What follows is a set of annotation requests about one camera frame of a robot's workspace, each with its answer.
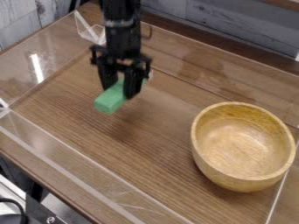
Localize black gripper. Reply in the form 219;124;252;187
89;45;152;99

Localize green rectangular block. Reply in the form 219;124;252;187
93;76;150;116

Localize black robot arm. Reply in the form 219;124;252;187
89;0;152;99

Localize light wooden bowl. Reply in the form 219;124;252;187
191;101;296;193

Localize clear acrylic corner bracket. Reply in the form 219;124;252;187
73;10;107;46

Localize clear acrylic tray wall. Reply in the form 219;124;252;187
0;15;299;224

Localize black bracket with screw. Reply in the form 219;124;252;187
25;195;68;224

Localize black cable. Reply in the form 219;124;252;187
0;197;28;224

